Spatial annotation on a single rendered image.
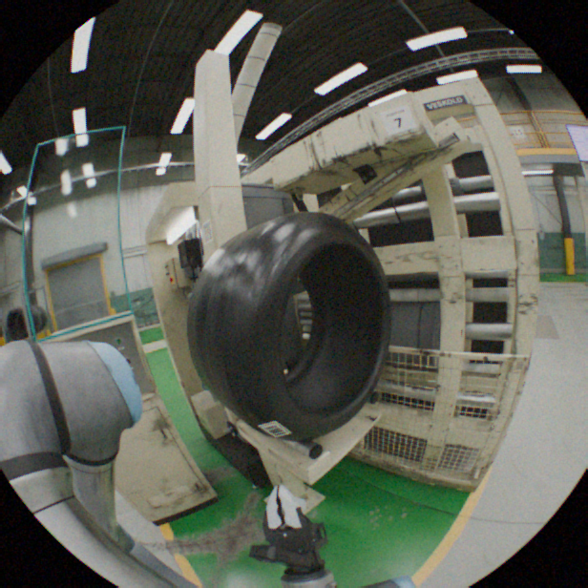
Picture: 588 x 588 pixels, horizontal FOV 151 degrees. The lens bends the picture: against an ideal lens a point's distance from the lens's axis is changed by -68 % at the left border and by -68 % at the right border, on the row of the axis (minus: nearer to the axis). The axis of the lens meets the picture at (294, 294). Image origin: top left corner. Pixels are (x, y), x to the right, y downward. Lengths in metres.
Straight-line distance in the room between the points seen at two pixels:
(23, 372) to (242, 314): 0.33
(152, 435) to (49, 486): 1.08
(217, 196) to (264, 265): 0.47
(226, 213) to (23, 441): 0.79
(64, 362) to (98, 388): 0.04
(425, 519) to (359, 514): 0.39
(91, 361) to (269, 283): 0.29
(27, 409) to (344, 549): 1.37
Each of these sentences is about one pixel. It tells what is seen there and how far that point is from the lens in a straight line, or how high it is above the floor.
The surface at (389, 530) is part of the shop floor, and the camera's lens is 1.46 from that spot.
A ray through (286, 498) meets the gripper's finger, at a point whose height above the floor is 1.00.
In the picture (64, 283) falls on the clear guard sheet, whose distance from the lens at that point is 1.13.
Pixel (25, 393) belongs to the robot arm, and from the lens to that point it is 0.22.
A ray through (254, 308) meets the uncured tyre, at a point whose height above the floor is 1.30.
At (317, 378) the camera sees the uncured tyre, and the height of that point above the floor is 0.94.
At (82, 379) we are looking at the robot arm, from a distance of 0.25.
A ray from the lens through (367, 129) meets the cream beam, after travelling 0.73.
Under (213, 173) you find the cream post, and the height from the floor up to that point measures 1.71.
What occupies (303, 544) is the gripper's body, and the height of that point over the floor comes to 0.95.
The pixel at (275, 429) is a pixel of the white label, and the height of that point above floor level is 1.06.
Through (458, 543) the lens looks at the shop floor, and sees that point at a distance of 1.49.
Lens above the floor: 1.36
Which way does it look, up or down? 8 degrees down
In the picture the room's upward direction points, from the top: 10 degrees counter-clockwise
